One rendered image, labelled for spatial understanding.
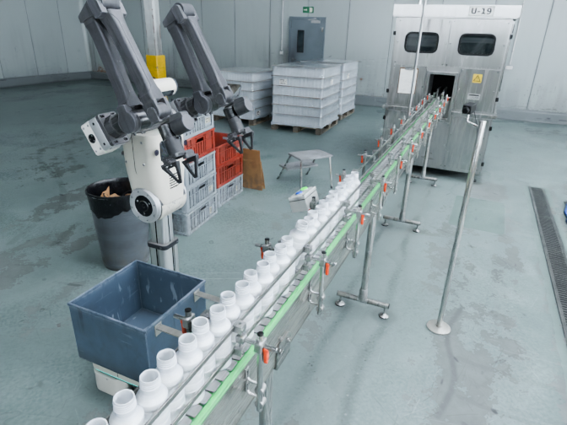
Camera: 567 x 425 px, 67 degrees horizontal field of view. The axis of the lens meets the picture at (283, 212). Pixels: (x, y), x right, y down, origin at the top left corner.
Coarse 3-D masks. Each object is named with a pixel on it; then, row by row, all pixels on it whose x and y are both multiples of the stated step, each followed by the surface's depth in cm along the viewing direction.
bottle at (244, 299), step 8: (240, 280) 111; (240, 288) 108; (248, 288) 109; (240, 296) 108; (248, 296) 110; (240, 304) 108; (248, 304) 109; (240, 312) 109; (248, 320) 111; (248, 328) 112; (248, 336) 113
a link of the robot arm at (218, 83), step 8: (176, 8) 173; (176, 16) 174; (184, 16) 173; (192, 16) 177; (184, 24) 176; (192, 24) 176; (192, 32) 177; (200, 32) 178; (192, 40) 178; (200, 40) 177; (200, 48) 178; (208, 48) 180; (200, 56) 179; (208, 56) 178; (208, 64) 179; (216, 64) 181; (208, 72) 180; (216, 72) 180; (208, 80) 181; (216, 80) 179; (224, 80) 183; (216, 88) 180; (224, 88) 184; (224, 96) 180; (232, 96) 185
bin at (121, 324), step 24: (144, 264) 159; (96, 288) 145; (120, 288) 155; (144, 288) 164; (168, 288) 159; (192, 288) 153; (72, 312) 136; (96, 312) 131; (120, 312) 158; (144, 312) 166; (168, 312) 132; (192, 312) 146; (96, 336) 135; (120, 336) 130; (144, 336) 125; (168, 336) 136; (96, 360) 140; (120, 360) 134; (144, 360) 129
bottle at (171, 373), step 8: (160, 352) 86; (168, 352) 87; (160, 360) 83; (168, 360) 83; (176, 360) 86; (160, 368) 84; (168, 368) 84; (176, 368) 86; (160, 376) 84; (168, 376) 84; (176, 376) 85; (168, 384) 84; (176, 384) 85; (168, 392) 85; (184, 392) 89; (176, 400) 87; (184, 400) 89; (176, 408) 87; (176, 416) 88; (184, 416) 90
